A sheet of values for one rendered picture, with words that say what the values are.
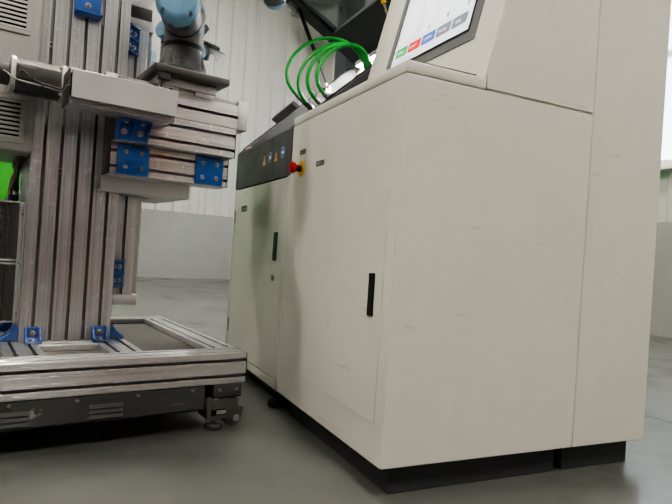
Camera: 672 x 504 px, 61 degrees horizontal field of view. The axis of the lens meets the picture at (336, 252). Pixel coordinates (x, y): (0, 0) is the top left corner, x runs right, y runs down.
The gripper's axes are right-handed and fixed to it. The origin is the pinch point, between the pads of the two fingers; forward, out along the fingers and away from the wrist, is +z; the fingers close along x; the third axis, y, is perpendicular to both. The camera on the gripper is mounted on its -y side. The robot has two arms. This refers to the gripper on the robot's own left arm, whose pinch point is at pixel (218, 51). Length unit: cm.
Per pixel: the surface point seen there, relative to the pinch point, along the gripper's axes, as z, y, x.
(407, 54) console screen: -42, 13, 119
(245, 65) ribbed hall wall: 505, -143, -429
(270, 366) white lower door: -43, 121, 91
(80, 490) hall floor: -122, 133, 102
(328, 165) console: -65, 52, 113
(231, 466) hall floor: -92, 131, 117
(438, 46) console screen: -52, 14, 133
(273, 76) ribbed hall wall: 551, -140, -406
